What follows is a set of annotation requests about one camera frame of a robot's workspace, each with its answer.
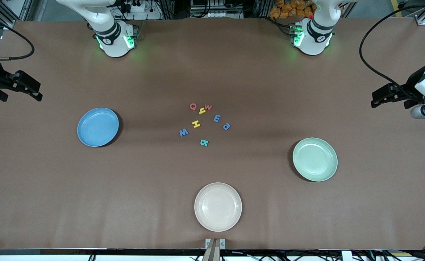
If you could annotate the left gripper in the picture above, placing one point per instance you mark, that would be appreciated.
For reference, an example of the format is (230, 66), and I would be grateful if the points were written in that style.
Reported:
(410, 88)

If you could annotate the blue foam capital W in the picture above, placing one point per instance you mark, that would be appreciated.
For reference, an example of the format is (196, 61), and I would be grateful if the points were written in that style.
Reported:
(184, 133)

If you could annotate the blue foam lowercase a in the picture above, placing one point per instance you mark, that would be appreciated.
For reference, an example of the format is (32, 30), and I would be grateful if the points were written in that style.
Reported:
(226, 127)

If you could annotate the pink foam capital Q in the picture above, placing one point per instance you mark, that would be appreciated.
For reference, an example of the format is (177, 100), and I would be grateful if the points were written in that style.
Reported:
(192, 105)

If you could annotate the blue foam lowercase m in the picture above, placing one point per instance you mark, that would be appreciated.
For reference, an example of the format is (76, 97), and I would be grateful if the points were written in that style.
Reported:
(217, 118)

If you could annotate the yellow foam capital H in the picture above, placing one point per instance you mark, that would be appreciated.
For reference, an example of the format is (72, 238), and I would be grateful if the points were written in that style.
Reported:
(196, 124)

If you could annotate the yellow foam lowercase h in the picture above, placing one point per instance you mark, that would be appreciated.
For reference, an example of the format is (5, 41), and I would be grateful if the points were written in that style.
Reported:
(202, 111)

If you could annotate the blue plate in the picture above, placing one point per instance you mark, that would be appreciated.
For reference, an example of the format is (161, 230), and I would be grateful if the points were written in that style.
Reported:
(98, 127)

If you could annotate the green plate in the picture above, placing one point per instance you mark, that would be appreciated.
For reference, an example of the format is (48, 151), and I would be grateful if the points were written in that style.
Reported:
(315, 159)

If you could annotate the pink foam lowercase w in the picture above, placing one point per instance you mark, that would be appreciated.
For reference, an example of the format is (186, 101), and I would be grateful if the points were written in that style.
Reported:
(208, 107)

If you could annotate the beige plate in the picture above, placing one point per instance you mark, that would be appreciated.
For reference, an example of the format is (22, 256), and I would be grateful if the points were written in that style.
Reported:
(218, 207)

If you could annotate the orange packaged goods pile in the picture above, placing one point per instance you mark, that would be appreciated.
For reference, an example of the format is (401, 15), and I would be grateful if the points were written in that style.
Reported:
(288, 11)

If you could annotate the white power strip with plugs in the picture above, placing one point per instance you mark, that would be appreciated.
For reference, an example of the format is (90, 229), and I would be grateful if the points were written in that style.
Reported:
(143, 11)

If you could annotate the brown table cover mat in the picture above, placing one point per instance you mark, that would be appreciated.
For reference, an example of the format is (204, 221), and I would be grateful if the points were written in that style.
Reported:
(212, 72)

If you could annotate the teal foam capital R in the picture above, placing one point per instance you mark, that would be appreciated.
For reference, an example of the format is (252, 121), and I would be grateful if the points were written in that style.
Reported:
(204, 142)

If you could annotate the white electronics box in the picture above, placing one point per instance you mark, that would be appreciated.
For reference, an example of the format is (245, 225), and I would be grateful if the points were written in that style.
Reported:
(216, 12)

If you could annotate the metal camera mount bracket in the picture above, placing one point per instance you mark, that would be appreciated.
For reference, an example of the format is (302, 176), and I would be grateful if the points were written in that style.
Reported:
(221, 243)

